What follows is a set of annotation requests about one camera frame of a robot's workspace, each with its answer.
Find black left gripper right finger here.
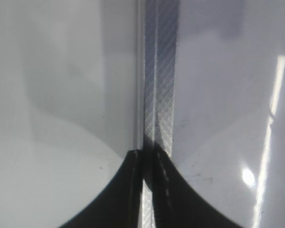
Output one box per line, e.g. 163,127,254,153
152,144,241,228

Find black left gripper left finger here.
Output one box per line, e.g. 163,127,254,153
61,150,143,228

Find white whiteboard with aluminium frame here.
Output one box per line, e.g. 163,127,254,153
137,0,285,228

